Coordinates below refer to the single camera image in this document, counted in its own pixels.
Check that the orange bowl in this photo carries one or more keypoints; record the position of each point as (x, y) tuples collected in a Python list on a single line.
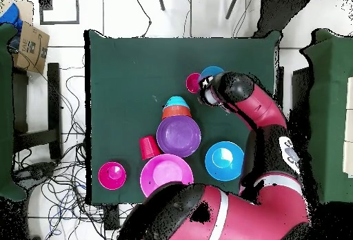
[(176, 111)]

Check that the wide purple bowl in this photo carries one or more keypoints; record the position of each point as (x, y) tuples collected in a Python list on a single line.
[(178, 136)]

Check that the red cup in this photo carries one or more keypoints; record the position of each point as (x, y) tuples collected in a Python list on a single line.
[(147, 147)]

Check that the ribbed pink-red cup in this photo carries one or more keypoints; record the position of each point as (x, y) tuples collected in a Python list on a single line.
[(192, 82)]

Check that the large pink bowl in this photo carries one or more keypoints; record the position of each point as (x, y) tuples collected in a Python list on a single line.
[(162, 172)]

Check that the flat-bottomed blue bowl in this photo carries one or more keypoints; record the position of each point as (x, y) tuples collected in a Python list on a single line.
[(211, 71)]

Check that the deep blue bowl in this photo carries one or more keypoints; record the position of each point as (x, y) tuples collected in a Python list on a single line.
[(223, 161)]

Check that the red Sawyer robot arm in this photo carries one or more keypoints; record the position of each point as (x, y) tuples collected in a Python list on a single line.
[(248, 215)]

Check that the dark green table cloth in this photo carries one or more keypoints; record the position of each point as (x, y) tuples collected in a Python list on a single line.
[(124, 71)]

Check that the small crimson bowl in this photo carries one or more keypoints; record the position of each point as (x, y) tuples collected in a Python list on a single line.
[(111, 176)]

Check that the black tripod leg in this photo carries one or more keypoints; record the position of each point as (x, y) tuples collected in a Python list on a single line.
[(161, 2), (232, 6)]

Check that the black wooden bench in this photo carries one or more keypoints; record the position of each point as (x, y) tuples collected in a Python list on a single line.
[(53, 110)]

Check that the grey black equipment base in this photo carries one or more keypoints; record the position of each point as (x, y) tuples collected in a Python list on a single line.
[(37, 171)]

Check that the person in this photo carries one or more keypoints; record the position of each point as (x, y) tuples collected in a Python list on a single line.
[(281, 11)]

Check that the green cloth covered table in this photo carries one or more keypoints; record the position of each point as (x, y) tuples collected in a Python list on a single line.
[(331, 99), (5, 113)]

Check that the cardboard box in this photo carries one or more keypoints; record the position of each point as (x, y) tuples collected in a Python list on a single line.
[(30, 48)]

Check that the white box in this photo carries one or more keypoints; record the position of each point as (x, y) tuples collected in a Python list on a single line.
[(349, 127)]

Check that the blue bag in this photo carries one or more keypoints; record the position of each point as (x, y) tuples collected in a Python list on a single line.
[(11, 16)]

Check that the black square floor frame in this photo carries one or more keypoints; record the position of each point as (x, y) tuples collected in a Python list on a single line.
[(78, 8)]

